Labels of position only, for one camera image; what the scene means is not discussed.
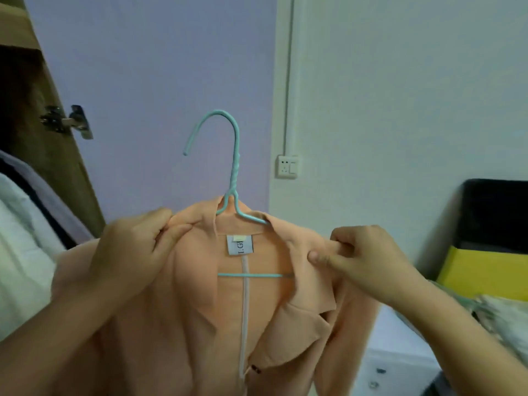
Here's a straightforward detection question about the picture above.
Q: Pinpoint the person's left forearm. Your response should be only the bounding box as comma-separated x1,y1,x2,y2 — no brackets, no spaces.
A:
0,284,137,396

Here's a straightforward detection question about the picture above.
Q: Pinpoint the row of clothes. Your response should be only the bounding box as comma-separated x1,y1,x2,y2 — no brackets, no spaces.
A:
0,150,96,343

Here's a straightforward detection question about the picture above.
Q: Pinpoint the yellow black bed headboard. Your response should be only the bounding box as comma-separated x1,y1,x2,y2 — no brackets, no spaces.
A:
435,179,528,304

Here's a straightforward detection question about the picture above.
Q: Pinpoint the lilac wardrobe door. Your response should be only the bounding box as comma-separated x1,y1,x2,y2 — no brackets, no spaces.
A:
0,0,278,244

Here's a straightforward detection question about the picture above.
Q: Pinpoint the person's right forearm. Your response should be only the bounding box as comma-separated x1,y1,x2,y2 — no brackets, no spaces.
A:
389,280,528,396

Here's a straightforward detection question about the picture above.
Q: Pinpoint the person's left hand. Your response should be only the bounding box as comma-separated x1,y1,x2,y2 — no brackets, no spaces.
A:
89,208,195,304

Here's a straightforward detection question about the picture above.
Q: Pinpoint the person's right hand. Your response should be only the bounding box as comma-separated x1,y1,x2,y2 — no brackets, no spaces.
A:
307,225,426,309

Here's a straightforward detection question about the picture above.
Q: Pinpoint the teal hanger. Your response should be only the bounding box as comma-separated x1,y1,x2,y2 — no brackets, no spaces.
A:
183,109,296,279

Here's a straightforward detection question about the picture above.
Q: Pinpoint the peach blazer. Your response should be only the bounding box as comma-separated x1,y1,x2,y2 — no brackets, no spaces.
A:
51,195,380,396

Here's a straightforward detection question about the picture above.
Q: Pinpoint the white nightstand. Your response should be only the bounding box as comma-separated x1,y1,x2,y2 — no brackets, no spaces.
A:
353,305,442,396

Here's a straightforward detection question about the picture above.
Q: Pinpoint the white cable conduit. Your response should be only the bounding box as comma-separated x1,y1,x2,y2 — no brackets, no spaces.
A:
282,0,300,157

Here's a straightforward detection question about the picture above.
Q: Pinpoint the white wall socket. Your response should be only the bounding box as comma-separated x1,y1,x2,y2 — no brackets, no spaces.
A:
275,154,300,180

